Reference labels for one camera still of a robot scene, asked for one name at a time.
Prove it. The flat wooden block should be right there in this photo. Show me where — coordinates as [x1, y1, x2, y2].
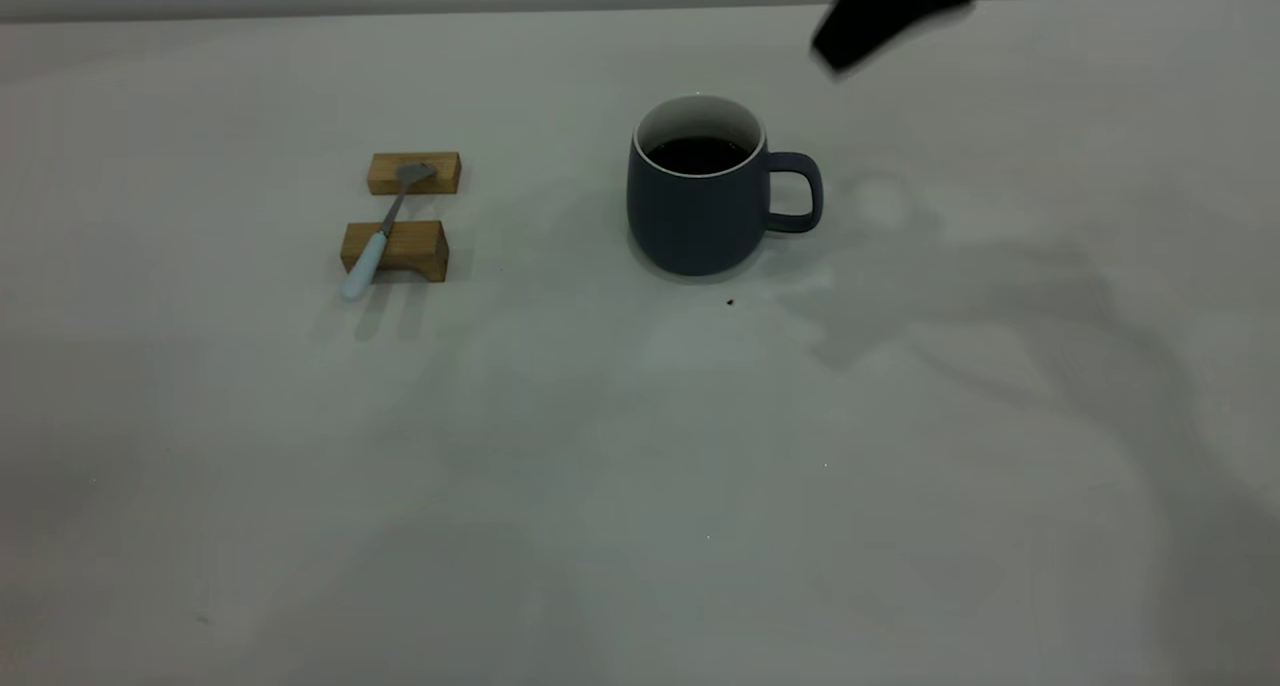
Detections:
[366, 151, 463, 197]

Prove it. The spoon with light blue handle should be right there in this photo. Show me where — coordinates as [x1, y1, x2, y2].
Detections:
[341, 162, 438, 302]

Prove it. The arched wooden block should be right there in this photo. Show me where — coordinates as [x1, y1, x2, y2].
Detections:
[340, 220, 450, 285]

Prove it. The dark grey mug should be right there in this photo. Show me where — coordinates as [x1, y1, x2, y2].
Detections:
[627, 93, 825, 277]

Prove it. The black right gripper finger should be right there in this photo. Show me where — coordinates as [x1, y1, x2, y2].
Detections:
[810, 0, 1016, 74]

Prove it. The dark coffee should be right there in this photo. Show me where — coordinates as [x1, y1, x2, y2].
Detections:
[645, 136, 753, 177]

